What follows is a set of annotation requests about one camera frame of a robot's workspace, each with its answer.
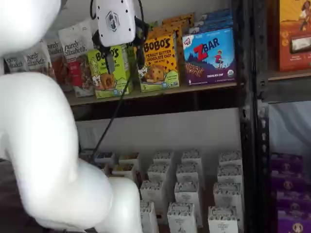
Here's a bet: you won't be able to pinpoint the white granola bag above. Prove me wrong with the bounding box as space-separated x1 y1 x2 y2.
3 51 28 74
45 38 68 85
77 18 95 47

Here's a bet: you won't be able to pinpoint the purple snack box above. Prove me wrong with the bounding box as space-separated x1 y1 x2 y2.
271 169 311 192
276 210 311 233
271 152 304 172
276 190 311 212

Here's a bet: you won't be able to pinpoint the white patterned pantry box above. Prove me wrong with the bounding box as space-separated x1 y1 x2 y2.
174 181 203 206
139 200 159 233
153 151 173 168
213 182 243 209
208 206 240 233
147 164 170 183
176 164 201 184
140 181 164 203
181 150 202 167
217 165 243 185
218 151 242 168
167 202 198 233

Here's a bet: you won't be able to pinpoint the blue purple Zbar box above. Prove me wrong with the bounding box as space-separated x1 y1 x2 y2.
188 20 234 34
194 8 233 25
182 27 237 86

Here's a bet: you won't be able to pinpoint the orange snack box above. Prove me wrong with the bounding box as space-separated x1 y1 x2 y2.
278 0 311 72

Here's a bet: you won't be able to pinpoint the black cable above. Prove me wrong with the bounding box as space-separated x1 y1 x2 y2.
85 0 145 168

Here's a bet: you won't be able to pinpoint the orange label granola bag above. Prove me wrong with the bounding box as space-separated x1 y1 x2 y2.
23 41 57 80

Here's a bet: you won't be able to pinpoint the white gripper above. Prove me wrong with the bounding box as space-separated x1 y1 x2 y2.
92 0 150 74

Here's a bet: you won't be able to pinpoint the wooden shelf board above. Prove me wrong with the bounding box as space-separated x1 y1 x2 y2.
65 82 238 107
267 69 311 82

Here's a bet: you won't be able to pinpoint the green Bobo's apple pie box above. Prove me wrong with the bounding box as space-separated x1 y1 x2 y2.
147 20 160 32
86 44 134 99
126 41 139 73

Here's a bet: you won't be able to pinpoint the white patterned small boxes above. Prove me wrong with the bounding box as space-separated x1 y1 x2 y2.
92 150 244 233

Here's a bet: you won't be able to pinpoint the orange Bobo's oat bites box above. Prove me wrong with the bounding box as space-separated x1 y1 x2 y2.
162 13 195 25
151 25 184 84
138 33 181 93
160 19 193 34

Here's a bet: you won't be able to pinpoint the yellow white granola box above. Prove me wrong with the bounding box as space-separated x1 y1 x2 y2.
118 152 139 166
111 164 136 181

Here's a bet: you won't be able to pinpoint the red label granola bag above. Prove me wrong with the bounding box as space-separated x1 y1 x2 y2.
58 23 96 98

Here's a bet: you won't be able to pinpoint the blue white granola box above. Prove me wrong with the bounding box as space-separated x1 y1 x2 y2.
94 151 115 164

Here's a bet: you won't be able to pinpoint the black metal shelf rack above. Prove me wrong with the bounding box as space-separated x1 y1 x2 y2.
70 0 259 233
252 0 311 233

